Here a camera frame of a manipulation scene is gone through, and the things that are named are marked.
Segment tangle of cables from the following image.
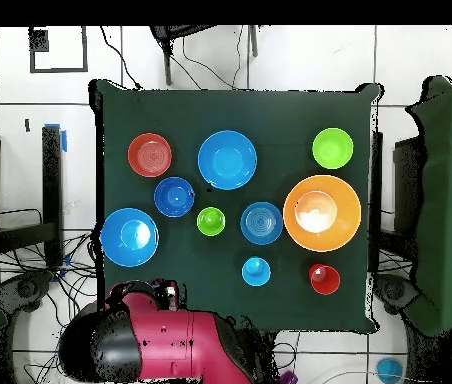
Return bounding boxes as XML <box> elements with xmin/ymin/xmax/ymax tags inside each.
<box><xmin>0</xmin><ymin>207</ymin><xmax>103</xmax><ymax>384</ymax></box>

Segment blue cup on floor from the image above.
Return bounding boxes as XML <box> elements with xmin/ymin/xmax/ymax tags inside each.
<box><xmin>375</xmin><ymin>357</ymin><xmax>405</xmax><ymax>384</ymax></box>

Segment orange-red ribbed bowl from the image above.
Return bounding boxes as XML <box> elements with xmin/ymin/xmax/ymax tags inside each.
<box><xmin>126</xmin><ymin>132</ymin><xmax>173</xmax><ymax>178</ymax></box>

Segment large light blue bowl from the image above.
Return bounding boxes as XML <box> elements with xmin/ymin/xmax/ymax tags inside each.
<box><xmin>99</xmin><ymin>207</ymin><xmax>160</xmax><ymax>268</ymax></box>
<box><xmin>196</xmin><ymin>129</ymin><xmax>258</xmax><ymax>191</ymax></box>

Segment dark grey rounded base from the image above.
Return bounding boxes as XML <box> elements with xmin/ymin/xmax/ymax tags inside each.
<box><xmin>373</xmin><ymin>273</ymin><xmax>421</xmax><ymax>315</ymax></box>
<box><xmin>0</xmin><ymin>269</ymin><xmax>55</xmax><ymax>321</ymax></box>

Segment green bowl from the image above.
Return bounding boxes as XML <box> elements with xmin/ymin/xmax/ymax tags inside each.
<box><xmin>311</xmin><ymin>127</ymin><xmax>355</xmax><ymax>170</ymax></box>

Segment large yellow-orange bowl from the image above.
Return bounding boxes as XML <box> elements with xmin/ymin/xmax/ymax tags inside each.
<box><xmin>282</xmin><ymin>174</ymin><xmax>363</xmax><ymax>253</ymax></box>

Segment light blue cup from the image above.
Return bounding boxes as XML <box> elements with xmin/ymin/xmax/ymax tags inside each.
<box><xmin>240</xmin><ymin>256</ymin><xmax>272</xmax><ymax>288</ymax></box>

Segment dark green table cloth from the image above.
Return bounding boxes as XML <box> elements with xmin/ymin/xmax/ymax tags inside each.
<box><xmin>88</xmin><ymin>78</ymin><xmax>383</xmax><ymax>335</ymax></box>

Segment orange-red cup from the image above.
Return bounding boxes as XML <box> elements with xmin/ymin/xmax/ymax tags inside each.
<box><xmin>307</xmin><ymin>262</ymin><xmax>342</xmax><ymax>296</ymax></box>

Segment green cup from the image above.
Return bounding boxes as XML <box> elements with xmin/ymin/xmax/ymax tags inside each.
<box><xmin>196</xmin><ymin>206</ymin><xmax>227</xmax><ymax>238</ymax></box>

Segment black metal stand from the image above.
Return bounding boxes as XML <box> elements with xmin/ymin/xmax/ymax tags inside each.
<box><xmin>148</xmin><ymin>25</ymin><xmax>260</xmax><ymax>86</ymax></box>

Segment black metal frame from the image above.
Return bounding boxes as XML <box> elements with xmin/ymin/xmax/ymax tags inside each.
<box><xmin>0</xmin><ymin>124</ymin><xmax>67</xmax><ymax>269</ymax></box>
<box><xmin>369</xmin><ymin>131</ymin><xmax>423</xmax><ymax>277</ymax></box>

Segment dark blue bowl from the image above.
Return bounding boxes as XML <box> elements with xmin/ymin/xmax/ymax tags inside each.
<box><xmin>153</xmin><ymin>176</ymin><xmax>196</xmax><ymax>219</ymax></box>

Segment medium blue ribbed bowl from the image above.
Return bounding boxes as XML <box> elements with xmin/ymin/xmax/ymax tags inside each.
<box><xmin>239</xmin><ymin>200</ymin><xmax>284</xmax><ymax>246</ymax></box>

